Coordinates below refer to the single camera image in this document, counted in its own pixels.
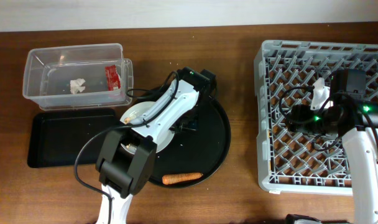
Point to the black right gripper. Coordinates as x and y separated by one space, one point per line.
299 114

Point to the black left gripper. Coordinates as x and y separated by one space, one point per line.
195 125

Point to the grey plate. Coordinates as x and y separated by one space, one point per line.
140 108

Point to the red snack wrapper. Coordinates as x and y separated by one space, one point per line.
112 77

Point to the orange carrot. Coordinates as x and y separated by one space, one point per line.
171 179

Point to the white tissue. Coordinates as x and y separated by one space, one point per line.
76 86

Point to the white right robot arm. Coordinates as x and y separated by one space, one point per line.
361 147

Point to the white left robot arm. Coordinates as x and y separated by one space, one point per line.
127 156

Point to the grey dishwasher rack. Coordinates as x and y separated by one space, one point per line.
294 162

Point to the round black serving tray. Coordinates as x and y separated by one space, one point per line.
201 150

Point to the clear plastic bin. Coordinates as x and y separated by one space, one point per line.
48 72

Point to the black rectangular tray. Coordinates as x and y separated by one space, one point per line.
57 137

